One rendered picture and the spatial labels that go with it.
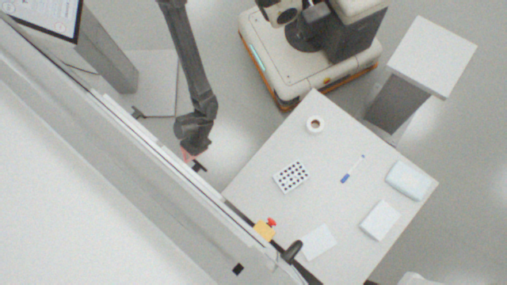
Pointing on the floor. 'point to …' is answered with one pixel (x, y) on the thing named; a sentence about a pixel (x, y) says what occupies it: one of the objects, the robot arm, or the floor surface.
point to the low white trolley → (326, 190)
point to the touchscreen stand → (130, 70)
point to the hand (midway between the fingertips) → (189, 158)
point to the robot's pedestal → (414, 78)
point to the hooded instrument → (409, 280)
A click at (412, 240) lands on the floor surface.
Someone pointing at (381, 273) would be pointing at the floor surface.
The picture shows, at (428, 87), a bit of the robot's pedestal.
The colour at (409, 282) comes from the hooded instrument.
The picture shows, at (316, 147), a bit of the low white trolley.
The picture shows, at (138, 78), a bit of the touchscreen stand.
